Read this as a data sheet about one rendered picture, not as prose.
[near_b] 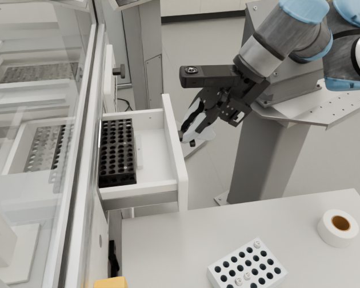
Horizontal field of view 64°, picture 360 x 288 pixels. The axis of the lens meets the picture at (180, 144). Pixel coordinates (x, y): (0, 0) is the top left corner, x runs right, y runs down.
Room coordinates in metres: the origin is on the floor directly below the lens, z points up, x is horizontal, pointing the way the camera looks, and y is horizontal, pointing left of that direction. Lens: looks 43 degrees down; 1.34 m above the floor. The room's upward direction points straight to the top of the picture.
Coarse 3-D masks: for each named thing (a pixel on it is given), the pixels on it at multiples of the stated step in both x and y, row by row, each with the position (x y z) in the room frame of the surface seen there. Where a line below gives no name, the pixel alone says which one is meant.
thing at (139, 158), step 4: (136, 136) 0.55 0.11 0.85; (140, 136) 0.55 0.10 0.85; (136, 140) 0.53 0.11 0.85; (140, 140) 0.53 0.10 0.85; (136, 144) 0.52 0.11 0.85; (140, 144) 0.52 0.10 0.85; (136, 148) 0.51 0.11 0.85; (140, 148) 0.51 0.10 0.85; (136, 152) 0.49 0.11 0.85; (140, 152) 0.49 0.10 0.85; (140, 156) 0.48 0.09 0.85; (140, 160) 0.46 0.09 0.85; (140, 164) 0.45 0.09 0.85; (140, 168) 0.45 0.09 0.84
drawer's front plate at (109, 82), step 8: (112, 48) 0.90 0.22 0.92; (112, 56) 0.85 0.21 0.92; (112, 64) 0.81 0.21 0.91; (112, 72) 0.76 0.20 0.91; (104, 80) 0.69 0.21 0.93; (112, 80) 0.73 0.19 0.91; (104, 88) 0.65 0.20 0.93; (112, 88) 0.69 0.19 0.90; (104, 96) 0.63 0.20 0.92; (112, 96) 0.65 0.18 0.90; (112, 104) 0.63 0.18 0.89; (112, 112) 0.63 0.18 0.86
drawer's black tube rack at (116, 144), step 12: (120, 120) 0.55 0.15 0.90; (108, 132) 0.50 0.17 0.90; (120, 132) 0.51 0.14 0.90; (108, 144) 0.46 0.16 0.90; (120, 144) 0.46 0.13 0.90; (108, 156) 0.43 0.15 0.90; (120, 156) 0.46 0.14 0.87; (108, 168) 0.39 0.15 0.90; (120, 168) 0.39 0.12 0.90; (108, 180) 0.39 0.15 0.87; (120, 180) 0.39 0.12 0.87; (132, 180) 0.39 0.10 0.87
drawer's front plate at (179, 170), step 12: (168, 96) 0.61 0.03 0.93; (168, 108) 0.56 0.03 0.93; (168, 120) 0.51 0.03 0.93; (168, 132) 0.50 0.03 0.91; (168, 144) 0.51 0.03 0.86; (180, 144) 0.44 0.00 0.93; (180, 156) 0.40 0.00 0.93; (180, 168) 0.37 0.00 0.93; (180, 180) 0.34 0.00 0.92; (180, 192) 0.34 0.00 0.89; (180, 204) 0.34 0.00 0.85
